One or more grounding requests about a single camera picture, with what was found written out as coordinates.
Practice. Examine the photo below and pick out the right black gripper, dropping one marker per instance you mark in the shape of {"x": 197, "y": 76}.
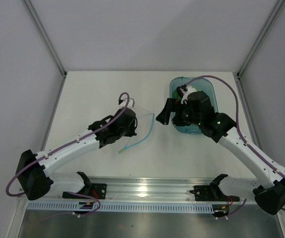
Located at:
{"x": 170, "y": 106}

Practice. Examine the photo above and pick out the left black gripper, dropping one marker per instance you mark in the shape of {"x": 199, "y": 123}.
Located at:
{"x": 132, "y": 132}

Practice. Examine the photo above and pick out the clear zip bag blue zipper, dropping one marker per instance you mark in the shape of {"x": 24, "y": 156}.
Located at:
{"x": 144, "y": 125}

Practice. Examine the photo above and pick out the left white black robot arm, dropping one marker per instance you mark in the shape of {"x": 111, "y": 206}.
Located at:
{"x": 37, "y": 173}

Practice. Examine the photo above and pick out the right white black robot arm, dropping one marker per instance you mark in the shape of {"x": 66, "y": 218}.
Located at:
{"x": 268, "y": 189}

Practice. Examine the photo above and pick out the green toy chili pepper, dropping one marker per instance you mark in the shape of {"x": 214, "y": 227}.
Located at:
{"x": 175, "y": 95}

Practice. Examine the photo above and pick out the teal plastic tray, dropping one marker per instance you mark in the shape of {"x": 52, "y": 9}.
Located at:
{"x": 200, "y": 85}

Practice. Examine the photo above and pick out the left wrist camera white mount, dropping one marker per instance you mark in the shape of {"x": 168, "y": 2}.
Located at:
{"x": 126, "y": 103}

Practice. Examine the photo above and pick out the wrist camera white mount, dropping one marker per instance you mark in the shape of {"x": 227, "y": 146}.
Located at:
{"x": 184, "y": 91}
{"x": 126, "y": 103}

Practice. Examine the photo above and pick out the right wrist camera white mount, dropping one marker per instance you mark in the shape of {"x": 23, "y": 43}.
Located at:
{"x": 184, "y": 91}

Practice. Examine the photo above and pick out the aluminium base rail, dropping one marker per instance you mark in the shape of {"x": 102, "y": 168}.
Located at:
{"x": 125, "y": 189}

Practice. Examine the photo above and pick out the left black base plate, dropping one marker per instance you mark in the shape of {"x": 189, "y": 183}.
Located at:
{"x": 97, "y": 191}

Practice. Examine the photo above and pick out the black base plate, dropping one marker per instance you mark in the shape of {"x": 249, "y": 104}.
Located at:
{"x": 97, "y": 191}
{"x": 205, "y": 193}

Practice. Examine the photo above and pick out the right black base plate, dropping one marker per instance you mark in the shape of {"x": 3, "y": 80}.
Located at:
{"x": 205, "y": 193}

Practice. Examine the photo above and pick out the slotted grey cable duct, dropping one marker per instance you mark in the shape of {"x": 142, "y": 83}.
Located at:
{"x": 105, "y": 206}

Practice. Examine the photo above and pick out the left aluminium frame post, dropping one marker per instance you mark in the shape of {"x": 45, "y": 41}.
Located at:
{"x": 44, "y": 35}

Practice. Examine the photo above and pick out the aluminium frame post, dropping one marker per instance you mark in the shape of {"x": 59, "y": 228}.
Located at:
{"x": 270, "y": 20}
{"x": 44, "y": 35}

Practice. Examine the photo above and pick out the right aluminium frame post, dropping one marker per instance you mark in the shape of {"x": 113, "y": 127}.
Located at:
{"x": 270, "y": 20}

